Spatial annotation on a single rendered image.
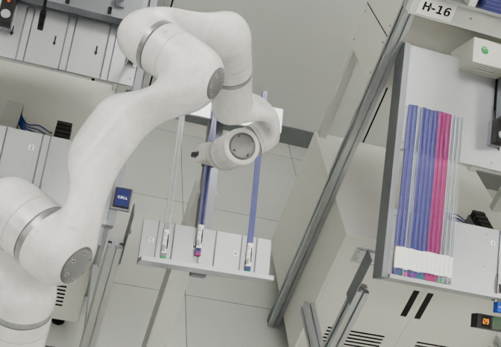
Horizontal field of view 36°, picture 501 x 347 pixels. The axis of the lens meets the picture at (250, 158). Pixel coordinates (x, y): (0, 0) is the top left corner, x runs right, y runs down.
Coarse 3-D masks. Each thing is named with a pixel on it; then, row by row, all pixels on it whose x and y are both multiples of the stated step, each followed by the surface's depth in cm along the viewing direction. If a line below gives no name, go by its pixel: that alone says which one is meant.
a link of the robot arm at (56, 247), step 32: (160, 32) 137; (160, 64) 135; (192, 64) 133; (128, 96) 134; (160, 96) 133; (192, 96) 133; (96, 128) 134; (128, 128) 134; (96, 160) 133; (96, 192) 133; (32, 224) 130; (64, 224) 129; (96, 224) 134; (32, 256) 129; (64, 256) 128
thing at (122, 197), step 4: (120, 188) 199; (120, 192) 199; (124, 192) 199; (128, 192) 199; (116, 196) 198; (120, 196) 198; (124, 196) 199; (128, 196) 199; (116, 200) 198; (120, 200) 198; (124, 200) 199; (128, 200) 199; (116, 204) 198; (120, 204) 198; (124, 204) 198
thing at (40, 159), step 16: (0, 128) 198; (16, 128) 199; (0, 144) 197; (16, 144) 199; (32, 144) 200; (48, 144) 201; (64, 144) 202; (0, 160) 197; (16, 160) 198; (32, 160) 199; (48, 160) 200; (64, 160) 201; (0, 176) 196; (16, 176) 197; (32, 176) 198; (48, 176) 199; (64, 176) 200; (48, 192) 198; (64, 192) 199; (112, 192) 203
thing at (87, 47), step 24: (0, 0) 205; (144, 0) 216; (24, 24) 205; (48, 24) 207; (72, 24) 209; (96, 24) 211; (0, 48) 202; (24, 48) 204; (48, 48) 206; (72, 48) 208; (96, 48) 210; (72, 72) 206; (96, 72) 208; (120, 72) 210
